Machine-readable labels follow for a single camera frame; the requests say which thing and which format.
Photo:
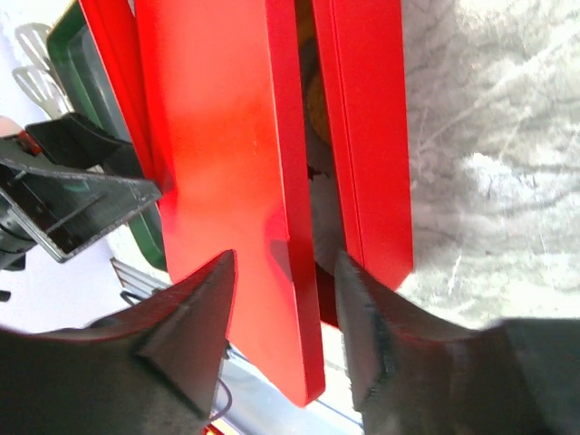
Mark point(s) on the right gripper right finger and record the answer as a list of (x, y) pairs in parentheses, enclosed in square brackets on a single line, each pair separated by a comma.
[(412, 372)]

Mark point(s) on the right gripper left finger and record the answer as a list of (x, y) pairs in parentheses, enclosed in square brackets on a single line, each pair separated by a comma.
[(149, 369)]

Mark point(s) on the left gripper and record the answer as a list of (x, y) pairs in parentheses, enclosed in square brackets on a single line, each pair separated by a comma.
[(66, 210)]

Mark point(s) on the black gold-rimmed tray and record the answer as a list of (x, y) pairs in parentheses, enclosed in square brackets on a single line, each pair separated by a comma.
[(78, 65)]

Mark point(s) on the metal tongs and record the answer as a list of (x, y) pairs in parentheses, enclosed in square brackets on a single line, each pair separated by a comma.
[(39, 80)]

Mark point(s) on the red box lid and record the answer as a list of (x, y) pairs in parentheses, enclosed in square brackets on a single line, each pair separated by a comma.
[(211, 94)]

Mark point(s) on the red cookie box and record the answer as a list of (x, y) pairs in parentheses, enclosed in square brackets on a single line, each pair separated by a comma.
[(358, 50)]

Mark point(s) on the round dotted biscuit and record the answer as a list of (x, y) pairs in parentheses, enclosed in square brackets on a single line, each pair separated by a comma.
[(316, 107)]

